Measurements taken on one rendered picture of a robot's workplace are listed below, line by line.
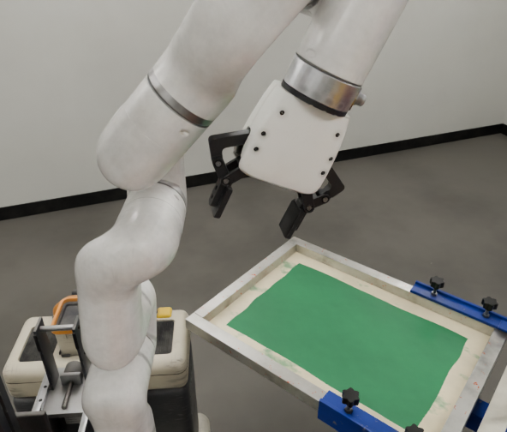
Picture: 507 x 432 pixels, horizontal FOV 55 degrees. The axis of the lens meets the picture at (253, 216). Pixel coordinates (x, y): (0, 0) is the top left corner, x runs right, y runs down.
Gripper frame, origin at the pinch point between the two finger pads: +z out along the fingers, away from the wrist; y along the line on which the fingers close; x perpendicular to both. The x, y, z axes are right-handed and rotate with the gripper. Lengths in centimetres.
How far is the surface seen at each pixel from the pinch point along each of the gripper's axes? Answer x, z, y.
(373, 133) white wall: -372, 58, -244
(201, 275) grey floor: -210, 157, -81
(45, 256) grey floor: -253, 202, 14
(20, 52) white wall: -322, 90, 68
